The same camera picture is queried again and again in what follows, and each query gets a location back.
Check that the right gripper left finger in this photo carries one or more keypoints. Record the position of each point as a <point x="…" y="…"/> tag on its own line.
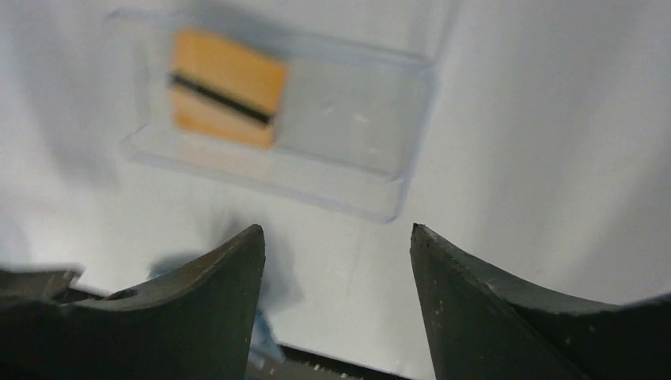
<point x="194" y="322"/>

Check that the blue card holder wallet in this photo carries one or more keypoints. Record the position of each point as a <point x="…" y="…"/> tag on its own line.
<point x="263" y="345"/>

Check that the clear acrylic box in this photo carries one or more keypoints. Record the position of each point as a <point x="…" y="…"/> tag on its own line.
<point x="362" y="80"/>

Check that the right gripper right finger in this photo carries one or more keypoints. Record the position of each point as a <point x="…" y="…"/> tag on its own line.
<point x="482" y="322"/>

